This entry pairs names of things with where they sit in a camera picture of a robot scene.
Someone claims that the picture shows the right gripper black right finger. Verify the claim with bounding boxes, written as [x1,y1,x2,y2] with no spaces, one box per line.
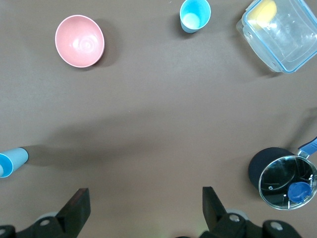
[199,186,300,238]

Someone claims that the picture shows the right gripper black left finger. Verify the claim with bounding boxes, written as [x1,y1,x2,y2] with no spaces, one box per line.
[0,187,91,238]

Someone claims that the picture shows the glass pot lid blue knob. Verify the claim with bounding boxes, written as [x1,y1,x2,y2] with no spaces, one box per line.
[258,155,317,211]

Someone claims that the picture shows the brown table cover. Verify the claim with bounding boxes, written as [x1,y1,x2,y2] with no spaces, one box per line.
[0,0,317,238]

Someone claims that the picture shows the pink bowl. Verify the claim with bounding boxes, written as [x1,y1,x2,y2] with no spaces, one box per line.
[54,14,106,68]

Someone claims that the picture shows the clear plastic food container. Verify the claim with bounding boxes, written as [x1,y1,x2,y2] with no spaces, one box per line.
[236,0,317,74]

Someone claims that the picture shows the clear container lid blue seal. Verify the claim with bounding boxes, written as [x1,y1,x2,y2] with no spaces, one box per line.
[242,0,317,74]

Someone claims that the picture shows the yellow lemon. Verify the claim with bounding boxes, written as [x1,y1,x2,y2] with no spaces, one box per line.
[248,0,277,27]

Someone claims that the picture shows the dark navy pot blue handle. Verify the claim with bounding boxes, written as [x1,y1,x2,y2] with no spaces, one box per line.
[248,136,317,191]

